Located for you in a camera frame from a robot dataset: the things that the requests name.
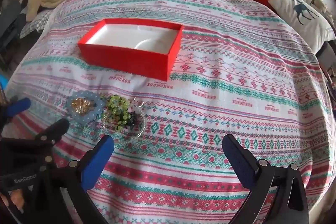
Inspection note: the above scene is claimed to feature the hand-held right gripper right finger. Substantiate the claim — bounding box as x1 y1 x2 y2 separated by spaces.
222 134 309 224

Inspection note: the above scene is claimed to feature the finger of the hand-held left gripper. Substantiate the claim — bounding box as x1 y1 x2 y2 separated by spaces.
0 97 31 136
0 118 70 161

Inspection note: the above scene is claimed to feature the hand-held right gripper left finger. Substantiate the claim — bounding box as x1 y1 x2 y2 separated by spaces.
56 135 114 224

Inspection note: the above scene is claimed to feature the blue lace hair band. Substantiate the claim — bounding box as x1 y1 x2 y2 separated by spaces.
65 90 107 125

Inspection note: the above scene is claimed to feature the gold hair clip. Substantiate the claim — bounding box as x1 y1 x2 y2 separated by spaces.
72 98 93 111

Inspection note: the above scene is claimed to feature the black hair claw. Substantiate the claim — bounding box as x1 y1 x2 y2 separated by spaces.
126 112 139 127

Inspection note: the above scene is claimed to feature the clear bead bracelet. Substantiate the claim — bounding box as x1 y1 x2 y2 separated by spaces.
101 101 147 143

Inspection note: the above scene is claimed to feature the green bead bracelet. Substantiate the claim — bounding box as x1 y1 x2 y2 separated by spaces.
106 94 132 132

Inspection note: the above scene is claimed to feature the red cardboard box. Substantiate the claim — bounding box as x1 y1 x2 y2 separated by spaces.
77 18 184 82

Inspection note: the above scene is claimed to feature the person's left hand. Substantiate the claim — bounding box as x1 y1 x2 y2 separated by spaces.
0 187 28 214

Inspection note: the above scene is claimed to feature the striped printed blanket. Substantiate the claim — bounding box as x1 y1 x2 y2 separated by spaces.
5 0 332 224

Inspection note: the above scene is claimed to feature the grey checked bedsheet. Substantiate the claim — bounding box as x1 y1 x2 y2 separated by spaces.
20 9 54 39

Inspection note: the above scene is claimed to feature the dark chair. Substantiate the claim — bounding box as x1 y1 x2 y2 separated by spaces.
0 0 29 64

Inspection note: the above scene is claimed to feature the white deer print pillow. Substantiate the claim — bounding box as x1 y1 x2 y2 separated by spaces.
268 0 336 50

